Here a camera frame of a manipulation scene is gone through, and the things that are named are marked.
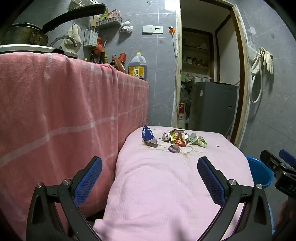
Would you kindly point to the blue white snack wrapper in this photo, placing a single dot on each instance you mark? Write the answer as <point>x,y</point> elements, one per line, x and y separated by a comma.
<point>147,134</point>

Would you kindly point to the pink cloth covered table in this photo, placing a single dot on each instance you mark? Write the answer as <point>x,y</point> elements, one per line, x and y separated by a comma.
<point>161,185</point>

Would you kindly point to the purple wrapper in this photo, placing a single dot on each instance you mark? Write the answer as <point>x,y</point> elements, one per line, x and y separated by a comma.
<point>174,149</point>

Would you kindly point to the red white bag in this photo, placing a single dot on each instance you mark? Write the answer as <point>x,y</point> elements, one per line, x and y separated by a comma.
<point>181,115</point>

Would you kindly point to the cooking oil jug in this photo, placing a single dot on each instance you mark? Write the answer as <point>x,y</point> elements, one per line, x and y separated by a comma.
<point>137,67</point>

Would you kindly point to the grey paper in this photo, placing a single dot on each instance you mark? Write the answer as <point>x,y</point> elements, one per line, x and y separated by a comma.
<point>166,136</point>

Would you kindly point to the red cup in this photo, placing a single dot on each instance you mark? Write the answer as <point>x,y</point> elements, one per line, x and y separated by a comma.
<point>122,57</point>

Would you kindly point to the wooden shelf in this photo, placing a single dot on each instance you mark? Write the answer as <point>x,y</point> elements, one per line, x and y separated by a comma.
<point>196,48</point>

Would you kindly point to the person's right hand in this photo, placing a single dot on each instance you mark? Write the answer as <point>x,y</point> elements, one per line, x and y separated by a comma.
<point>283,213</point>

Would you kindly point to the cream rubber gloves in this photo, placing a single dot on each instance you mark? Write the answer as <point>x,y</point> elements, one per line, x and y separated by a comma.
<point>266,58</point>

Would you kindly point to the blue plastic bucket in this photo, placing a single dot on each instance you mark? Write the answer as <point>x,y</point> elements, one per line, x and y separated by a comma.
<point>259,171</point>

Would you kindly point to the wooden door frame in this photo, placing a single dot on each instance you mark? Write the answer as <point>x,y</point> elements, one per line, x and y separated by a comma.
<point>178,81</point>

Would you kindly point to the green white wrapper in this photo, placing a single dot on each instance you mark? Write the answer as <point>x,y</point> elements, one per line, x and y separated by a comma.
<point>196,140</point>

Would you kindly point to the wall shelf rack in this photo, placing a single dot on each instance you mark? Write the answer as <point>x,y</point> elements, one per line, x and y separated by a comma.
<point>108,23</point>

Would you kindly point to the orange plug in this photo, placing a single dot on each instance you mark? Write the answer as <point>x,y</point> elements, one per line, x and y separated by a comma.
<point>171,30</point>

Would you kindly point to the pink checked towel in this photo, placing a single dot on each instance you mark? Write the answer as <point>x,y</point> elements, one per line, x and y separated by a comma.
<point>57,104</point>

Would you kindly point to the green seasoning packet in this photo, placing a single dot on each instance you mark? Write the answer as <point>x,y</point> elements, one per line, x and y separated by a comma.
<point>103,15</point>

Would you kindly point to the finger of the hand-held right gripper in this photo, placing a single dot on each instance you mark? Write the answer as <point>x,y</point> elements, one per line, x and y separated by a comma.
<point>288,156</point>
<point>270,160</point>

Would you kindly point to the grey washing machine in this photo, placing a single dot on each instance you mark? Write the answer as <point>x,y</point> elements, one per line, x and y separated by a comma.
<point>212,109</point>

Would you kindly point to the dark glass bottle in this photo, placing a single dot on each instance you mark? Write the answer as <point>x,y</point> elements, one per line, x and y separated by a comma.
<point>92,59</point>
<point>102,55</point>

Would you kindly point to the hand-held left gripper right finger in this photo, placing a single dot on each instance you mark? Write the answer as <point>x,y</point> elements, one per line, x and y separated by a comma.
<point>210,183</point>

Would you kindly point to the white wall basket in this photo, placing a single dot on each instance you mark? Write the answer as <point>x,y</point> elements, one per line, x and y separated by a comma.
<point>83,3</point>

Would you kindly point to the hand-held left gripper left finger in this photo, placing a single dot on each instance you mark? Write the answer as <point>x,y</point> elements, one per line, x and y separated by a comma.
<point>89,180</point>

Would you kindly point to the wooden spatula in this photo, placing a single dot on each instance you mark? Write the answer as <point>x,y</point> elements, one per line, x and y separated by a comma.
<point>93,23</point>

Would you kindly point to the white plastic bag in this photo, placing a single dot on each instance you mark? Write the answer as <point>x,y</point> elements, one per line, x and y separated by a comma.
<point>126,26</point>

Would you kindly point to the metal faucet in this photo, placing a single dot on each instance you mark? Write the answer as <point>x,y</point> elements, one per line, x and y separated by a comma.
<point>62,38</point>

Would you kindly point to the hanging beige rag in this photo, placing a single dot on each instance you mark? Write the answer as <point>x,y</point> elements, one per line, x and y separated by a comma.
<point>74,34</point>

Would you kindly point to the red orange wrapper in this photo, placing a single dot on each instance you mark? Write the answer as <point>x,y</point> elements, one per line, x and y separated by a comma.
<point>181,140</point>

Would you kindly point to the red mesh bag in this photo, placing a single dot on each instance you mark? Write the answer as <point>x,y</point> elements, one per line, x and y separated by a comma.
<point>99,45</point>

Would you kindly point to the white utensil basket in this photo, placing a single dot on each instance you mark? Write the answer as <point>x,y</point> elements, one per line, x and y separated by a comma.
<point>91,38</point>

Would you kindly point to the red seasoning packet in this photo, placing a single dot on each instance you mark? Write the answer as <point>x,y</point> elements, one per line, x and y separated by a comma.
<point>113,14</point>

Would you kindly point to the brown sauce bottle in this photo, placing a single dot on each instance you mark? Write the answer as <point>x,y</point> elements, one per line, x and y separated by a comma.
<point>116,64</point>

